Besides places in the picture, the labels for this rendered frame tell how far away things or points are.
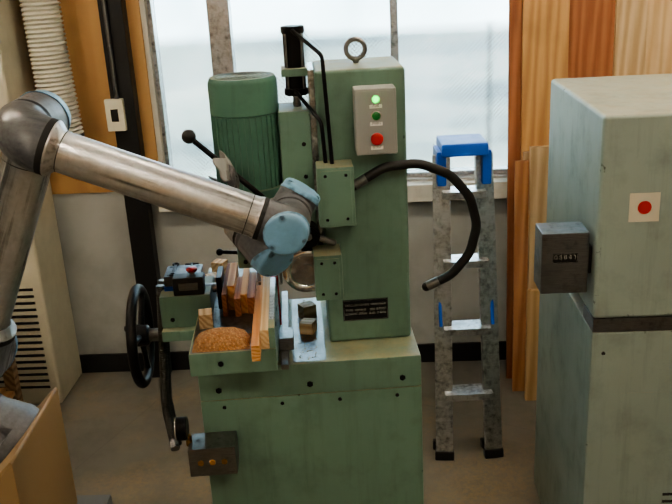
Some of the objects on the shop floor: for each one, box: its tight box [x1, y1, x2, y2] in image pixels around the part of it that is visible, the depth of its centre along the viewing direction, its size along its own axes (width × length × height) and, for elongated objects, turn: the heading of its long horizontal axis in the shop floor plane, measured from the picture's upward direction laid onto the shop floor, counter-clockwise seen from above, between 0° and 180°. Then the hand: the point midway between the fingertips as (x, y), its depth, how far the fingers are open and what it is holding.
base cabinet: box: [201, 385, 424, 504], centre depth 255 cm, size 45×58×71 cm
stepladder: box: [432, 133, 504, 460], centre depth 308 cm, size 27×25×116 cm
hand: (204, 175), depth 211 cm, fingers closed on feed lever, 14 cm apart
